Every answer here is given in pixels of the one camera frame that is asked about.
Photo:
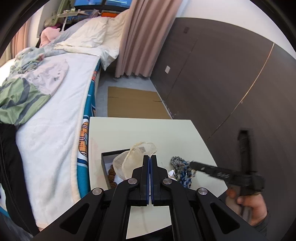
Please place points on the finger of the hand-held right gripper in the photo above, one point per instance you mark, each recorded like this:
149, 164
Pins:
244, 150
212, 172

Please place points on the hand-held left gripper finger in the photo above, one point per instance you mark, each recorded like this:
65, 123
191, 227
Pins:
152, 178
148, 178

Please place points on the clear plastic bag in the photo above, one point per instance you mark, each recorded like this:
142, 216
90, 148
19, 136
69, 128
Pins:
133, 160

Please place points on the black jewelry box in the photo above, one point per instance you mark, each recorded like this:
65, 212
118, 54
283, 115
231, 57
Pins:
103, 162

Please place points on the person's right hand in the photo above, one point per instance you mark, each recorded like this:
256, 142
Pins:
255, 208

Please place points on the white table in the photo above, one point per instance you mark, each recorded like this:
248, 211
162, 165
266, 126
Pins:
138, 132

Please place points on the blue cartoon bed sheet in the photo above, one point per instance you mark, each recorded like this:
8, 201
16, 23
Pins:
86, 139

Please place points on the flat brown cardboard sheet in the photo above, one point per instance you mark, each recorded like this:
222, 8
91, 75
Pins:
134, 102

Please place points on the white fleece blanket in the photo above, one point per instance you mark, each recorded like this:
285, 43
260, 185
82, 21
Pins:
60, 120

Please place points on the black garment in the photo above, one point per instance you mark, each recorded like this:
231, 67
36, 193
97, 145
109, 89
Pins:
11, 162

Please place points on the pink curtain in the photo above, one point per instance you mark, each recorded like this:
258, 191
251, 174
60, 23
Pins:
141, 39

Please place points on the white pillow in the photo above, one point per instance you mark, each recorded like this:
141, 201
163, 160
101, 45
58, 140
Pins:
85, 34
113, 39

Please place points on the green floral quilt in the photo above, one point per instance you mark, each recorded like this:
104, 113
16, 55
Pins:
25, 92

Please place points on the pale blue quilt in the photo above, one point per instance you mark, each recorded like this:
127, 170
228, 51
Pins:
67, 32

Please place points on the pink plush toy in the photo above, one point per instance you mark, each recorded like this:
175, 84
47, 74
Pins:
49, 36

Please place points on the window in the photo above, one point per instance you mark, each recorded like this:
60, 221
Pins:
92, 3

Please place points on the green drying rack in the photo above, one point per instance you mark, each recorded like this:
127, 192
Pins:
62, 14

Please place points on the white wall switch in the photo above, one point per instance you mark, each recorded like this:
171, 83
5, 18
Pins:
167, 69

